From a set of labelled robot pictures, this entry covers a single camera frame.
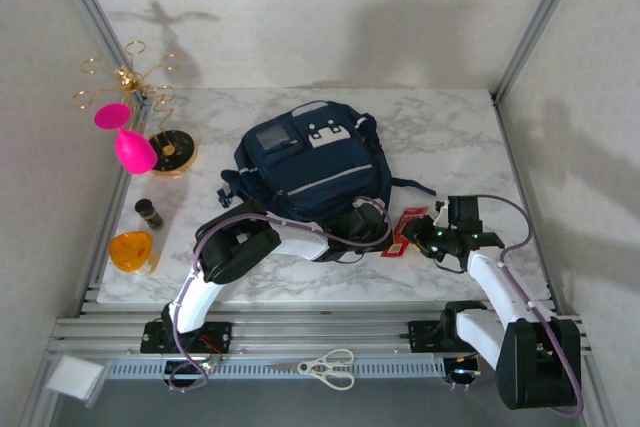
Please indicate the red card package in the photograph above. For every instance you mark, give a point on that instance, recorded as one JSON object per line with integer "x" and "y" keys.
{"x": 400, "y": 234}

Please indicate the navy blue student backpack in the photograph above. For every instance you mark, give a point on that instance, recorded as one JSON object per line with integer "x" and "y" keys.
{"x": 320, "y": 167}

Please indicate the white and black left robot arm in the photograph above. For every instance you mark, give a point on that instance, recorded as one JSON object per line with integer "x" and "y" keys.
{"x": 195, "y": 297}

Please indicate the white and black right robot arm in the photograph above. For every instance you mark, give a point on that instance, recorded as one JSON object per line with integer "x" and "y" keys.
{"x": 492, "y": 277}

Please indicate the small circuit board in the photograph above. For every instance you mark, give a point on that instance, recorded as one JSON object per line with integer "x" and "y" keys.
{"x": 211, "y": 365}
{"x": 465, "y": 371}

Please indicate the small dark bottle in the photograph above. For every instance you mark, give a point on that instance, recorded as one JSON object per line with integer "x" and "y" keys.
{"x": 149, "y": 214}

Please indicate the orange plastic bowl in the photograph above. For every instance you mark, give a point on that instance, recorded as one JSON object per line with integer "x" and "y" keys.
{"x": 130, "y": 252}

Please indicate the pink plastic goblet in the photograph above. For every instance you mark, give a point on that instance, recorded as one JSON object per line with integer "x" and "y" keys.
{"x": 134, "y": 149}

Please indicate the white paper in clear sleeve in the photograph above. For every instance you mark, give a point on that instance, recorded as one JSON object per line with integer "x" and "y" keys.
{"x": 72, "y": 377}

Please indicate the aluminium cross rail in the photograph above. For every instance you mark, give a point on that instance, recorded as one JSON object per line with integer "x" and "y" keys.
{"x": 325, "y": 332}

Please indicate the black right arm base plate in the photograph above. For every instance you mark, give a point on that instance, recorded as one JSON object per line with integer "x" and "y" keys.
{"x": 422, "y": 337}

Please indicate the aluminium side rail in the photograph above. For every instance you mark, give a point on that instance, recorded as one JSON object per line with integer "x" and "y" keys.
{"x": 120, "y": 182}
{"x": 511, "y": 137}

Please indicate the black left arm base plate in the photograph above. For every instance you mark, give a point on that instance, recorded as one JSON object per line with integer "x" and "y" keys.
{"x": 220, "y": 337}

